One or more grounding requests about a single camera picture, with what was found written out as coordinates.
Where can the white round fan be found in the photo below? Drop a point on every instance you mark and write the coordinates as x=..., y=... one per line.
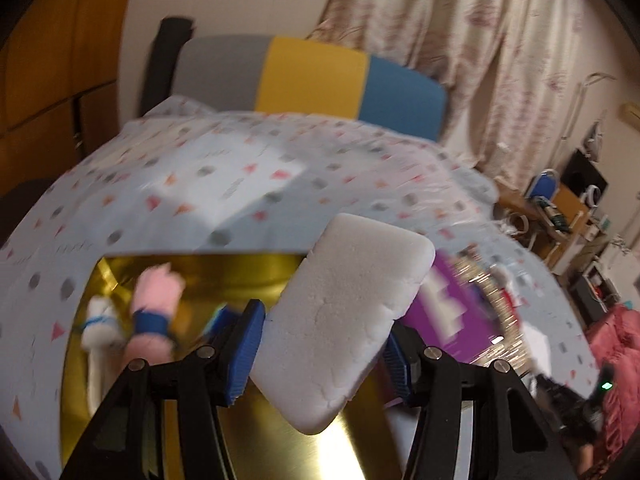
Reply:
x=592, y=196

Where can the white sponge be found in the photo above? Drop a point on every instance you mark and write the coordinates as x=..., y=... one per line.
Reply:
x=340, y=320

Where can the pink plush doll blue band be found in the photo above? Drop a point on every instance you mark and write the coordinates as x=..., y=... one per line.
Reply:
x=152, y=295

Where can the floral curtain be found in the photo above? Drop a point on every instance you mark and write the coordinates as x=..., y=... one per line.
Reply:
x=450, y=20

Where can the air conditioner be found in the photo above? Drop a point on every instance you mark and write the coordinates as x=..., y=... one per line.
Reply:
x=631, y=115

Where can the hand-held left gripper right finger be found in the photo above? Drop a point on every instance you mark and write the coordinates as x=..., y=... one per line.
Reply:
x=397, y=365

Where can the gold metal tin box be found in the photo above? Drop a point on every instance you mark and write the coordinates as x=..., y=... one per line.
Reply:
x=200, y=270

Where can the pink bedding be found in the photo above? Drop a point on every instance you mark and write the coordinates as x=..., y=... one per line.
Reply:
x=620, y=340

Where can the blue folding chair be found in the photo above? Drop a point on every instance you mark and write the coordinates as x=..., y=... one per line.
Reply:
x=542, y=185

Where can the grey yellow blue chair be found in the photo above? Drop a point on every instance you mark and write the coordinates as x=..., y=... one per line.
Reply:
x=310, y=80

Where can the wooden desk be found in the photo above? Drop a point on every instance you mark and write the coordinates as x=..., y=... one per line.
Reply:
x=515, y=210

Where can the black monitor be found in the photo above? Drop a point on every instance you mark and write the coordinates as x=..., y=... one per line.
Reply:
x=582, y=175

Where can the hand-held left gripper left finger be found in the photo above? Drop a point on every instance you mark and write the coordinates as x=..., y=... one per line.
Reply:
x=245, y=350

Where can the gold embossed tissue box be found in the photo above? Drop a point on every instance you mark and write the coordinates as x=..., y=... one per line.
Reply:
x=505, y=325

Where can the black rolled mat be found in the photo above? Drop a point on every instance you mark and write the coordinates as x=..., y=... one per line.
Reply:
x=165, y=65

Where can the garment steamer stand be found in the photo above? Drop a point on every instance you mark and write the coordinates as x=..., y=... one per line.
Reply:
x=580, y=105

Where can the purple carton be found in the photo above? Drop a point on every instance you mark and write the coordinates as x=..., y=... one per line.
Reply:
x=450, y=320

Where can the wooden wardrobe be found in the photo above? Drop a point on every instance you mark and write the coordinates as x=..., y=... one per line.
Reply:
x=50, y=60

